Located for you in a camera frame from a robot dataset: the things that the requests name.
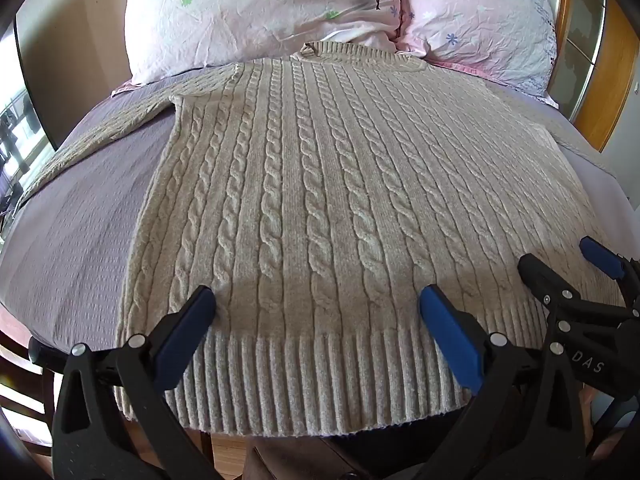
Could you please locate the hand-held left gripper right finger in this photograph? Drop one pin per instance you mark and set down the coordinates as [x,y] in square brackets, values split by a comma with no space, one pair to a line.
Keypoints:
[449,332]

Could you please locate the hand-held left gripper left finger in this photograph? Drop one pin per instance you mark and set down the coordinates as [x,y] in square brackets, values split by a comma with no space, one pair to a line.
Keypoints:
[186,331]

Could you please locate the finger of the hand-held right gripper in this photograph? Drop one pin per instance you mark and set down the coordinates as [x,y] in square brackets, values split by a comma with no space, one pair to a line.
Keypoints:
[541,274]
[602,256]

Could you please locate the lavender bed sheet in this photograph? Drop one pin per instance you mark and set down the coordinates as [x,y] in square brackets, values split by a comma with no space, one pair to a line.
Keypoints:
[75,240]

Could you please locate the dark wooden chair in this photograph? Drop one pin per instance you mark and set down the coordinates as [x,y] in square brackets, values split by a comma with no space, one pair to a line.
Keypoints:
[22,385]

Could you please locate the window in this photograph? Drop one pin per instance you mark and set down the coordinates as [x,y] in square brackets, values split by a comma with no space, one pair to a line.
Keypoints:
[20,150]

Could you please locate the small floral pink pillow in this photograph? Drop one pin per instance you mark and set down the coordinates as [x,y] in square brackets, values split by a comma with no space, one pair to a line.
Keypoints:
[480,20]

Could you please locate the large floral pink pillow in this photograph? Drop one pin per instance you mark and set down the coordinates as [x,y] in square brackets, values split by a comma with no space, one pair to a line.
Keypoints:
[235,15]

